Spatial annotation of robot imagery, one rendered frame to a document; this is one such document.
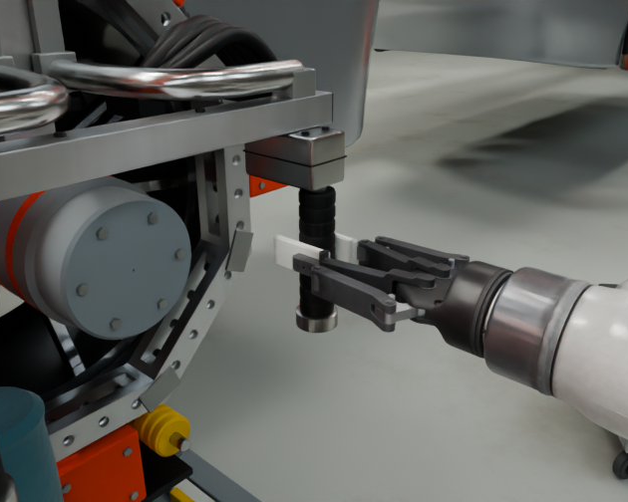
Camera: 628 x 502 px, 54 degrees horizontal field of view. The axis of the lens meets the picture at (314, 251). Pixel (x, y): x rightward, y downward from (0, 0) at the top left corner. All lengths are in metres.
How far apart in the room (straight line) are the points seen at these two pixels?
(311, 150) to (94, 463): 0.46
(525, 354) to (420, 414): 1.31
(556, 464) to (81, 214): 1.39
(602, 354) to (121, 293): 0.37
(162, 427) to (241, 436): 0.82
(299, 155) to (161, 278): 0.17
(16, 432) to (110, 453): 0.25
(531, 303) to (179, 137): 0.29
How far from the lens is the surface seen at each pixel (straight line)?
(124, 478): 0.85
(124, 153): 0.47
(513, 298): 0.48
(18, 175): 0.43
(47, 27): 0.64
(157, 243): 0.56
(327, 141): 0.57
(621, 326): 0.45
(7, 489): 0.49
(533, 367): 0.47
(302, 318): 0.63
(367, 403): 1.79
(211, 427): 1.72
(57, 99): 0.46
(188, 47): 0.60
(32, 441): 0.60
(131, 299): 0.56
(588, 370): 0.45
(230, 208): 0.80
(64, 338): 0.85
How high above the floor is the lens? 1.07
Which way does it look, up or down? 23 degrees down
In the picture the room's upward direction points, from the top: straight up
